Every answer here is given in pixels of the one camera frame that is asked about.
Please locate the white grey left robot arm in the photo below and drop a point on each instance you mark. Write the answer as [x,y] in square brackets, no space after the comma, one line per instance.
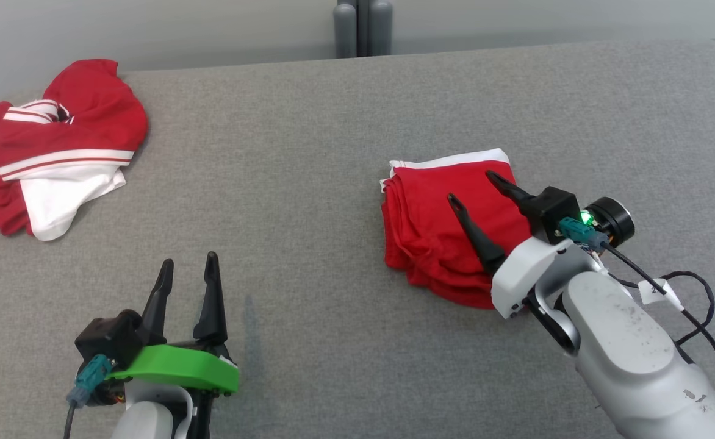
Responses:
[150,421]

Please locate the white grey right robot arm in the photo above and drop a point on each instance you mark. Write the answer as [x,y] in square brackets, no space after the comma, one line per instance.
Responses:
[626,347]

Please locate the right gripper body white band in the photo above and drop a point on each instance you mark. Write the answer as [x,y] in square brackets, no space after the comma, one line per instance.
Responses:
[528,274]

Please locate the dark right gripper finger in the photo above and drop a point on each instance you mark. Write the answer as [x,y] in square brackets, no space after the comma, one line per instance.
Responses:
[476,241]
[513,192]

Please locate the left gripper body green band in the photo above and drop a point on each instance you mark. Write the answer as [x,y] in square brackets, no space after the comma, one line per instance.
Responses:
[180,369]

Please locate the red white jersey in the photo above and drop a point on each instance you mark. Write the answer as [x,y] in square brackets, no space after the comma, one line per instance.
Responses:
[89,122]

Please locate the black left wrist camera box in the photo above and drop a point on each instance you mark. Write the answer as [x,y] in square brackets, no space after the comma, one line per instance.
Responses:
[110,338]

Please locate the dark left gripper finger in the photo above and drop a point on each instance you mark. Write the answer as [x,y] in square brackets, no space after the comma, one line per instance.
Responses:
[212,305]
[159,305]

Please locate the grey fabric sofa seat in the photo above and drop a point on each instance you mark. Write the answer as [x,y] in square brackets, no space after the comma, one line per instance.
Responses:
[308,201]

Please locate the grey partition post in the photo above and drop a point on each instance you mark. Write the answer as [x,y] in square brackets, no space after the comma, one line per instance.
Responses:
[345,30]
[380,27]

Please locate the red shorts white trim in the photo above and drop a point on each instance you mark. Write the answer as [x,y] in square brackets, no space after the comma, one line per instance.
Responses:
[434,231]

